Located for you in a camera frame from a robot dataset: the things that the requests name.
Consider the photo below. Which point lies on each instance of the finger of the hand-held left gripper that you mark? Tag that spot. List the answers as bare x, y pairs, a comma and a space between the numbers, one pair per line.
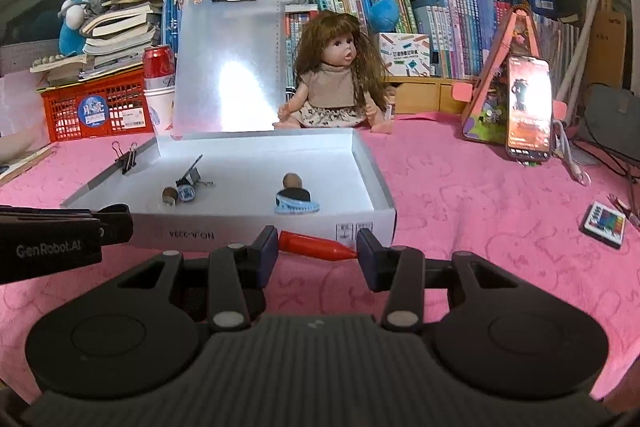
116, 223

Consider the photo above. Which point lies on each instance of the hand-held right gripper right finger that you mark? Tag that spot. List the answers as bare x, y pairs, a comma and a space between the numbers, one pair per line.
367, 263

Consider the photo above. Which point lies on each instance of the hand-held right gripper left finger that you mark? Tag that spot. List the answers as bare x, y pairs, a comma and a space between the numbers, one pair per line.
268, 257

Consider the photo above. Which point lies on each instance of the blue hair clip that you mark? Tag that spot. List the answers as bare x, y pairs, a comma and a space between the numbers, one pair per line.
297, 206

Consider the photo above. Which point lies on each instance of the cork stopper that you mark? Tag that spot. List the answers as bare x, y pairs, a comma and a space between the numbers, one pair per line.
169, 198

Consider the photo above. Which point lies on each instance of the wooden knob stamp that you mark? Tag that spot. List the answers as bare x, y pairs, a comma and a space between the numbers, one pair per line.
294, 184

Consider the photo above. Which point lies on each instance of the small black binder clip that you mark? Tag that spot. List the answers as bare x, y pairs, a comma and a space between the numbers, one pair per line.
189, 174

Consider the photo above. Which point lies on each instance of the white cardboard box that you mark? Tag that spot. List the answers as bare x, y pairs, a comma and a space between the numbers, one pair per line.
240, 167

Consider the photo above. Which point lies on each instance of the red basket with round label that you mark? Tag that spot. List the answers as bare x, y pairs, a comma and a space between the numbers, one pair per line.
100, 117

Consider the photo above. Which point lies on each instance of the white paper cup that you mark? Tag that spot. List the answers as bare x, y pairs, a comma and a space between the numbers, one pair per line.
159, 112

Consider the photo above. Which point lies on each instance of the pink rabbit-print blanket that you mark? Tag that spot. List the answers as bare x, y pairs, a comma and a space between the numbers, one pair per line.
475, 187

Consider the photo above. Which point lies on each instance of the translucent plastic sheet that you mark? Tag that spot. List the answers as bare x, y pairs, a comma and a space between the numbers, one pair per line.
22, 107

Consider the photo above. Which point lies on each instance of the small brown bottle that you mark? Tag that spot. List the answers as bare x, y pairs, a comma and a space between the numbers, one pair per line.
390, 111

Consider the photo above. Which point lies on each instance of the red drink can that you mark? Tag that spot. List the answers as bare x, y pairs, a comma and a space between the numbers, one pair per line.
159, 67

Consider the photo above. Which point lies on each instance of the wooden drawer organizer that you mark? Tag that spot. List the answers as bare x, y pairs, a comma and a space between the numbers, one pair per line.
430, 97

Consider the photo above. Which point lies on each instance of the brown-haired baby doll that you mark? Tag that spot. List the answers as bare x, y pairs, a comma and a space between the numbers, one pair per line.
330, 82

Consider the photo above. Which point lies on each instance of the translucent plastic clipboard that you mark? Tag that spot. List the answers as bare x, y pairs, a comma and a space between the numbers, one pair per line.
225, 67

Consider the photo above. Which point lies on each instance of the stack of worn books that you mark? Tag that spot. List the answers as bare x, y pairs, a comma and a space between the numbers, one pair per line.
117, 32

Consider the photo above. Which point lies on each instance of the blue white plush with ears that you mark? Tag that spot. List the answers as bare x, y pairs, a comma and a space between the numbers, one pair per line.
72, 32

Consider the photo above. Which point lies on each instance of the pink triangular phone stand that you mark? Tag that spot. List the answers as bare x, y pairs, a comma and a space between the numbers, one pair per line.
487, 97

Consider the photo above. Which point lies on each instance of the white printed carton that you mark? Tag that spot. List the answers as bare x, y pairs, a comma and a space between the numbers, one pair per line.
405, 54

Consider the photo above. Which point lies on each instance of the smartphone with lit screen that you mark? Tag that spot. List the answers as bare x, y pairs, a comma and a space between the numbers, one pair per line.
530, 107

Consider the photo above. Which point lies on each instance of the remote control with coloured buttons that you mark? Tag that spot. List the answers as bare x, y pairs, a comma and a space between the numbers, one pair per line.
604, 224

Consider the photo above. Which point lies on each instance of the row of colourful books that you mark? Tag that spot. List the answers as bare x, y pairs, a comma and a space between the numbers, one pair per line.
450, 32

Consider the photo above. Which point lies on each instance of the small dark pink tool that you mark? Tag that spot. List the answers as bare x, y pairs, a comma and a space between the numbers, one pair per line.
622, 207

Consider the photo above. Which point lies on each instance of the dark grey bag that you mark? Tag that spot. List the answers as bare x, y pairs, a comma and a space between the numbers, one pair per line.
610, 117

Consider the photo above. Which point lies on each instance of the white plastic pipes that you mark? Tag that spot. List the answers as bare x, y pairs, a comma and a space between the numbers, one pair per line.
582, 32

